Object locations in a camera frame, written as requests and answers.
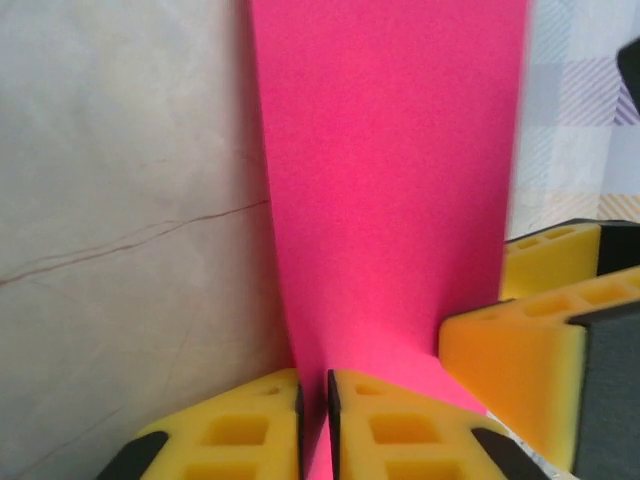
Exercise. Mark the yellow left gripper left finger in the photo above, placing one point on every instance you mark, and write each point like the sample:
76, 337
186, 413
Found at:
235, 435

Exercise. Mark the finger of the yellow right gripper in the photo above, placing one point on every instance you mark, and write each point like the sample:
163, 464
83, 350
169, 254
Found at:
545, 260
520, 360

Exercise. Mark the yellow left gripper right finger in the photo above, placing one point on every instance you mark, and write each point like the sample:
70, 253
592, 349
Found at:
400, 435

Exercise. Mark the pink paper sheet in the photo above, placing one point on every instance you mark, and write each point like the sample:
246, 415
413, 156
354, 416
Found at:
390, 175

